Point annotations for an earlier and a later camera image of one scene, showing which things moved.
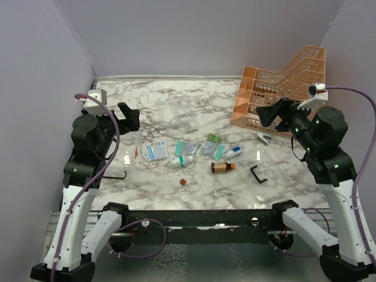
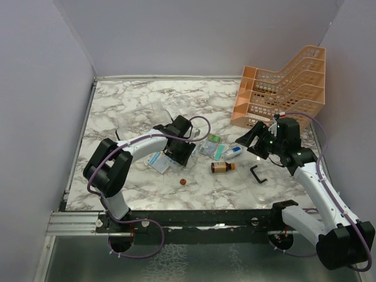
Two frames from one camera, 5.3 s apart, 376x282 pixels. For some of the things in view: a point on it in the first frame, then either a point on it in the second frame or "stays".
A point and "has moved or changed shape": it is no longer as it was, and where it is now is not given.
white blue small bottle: x=235 y=151 stays
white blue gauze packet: x=156 y=150 has moved or changed shape
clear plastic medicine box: x=128 y=156 has moved or changed shape
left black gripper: x=131 y=123 -> x=182 y=158
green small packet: x=214 y=138 stays
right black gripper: x=268 y=113 -> x=260 y=129
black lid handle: x=253 y=172 stays
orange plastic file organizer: x=260 y=87 stays
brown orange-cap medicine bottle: x=221 y=167 stays
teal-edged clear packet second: x=212 y=150 stays
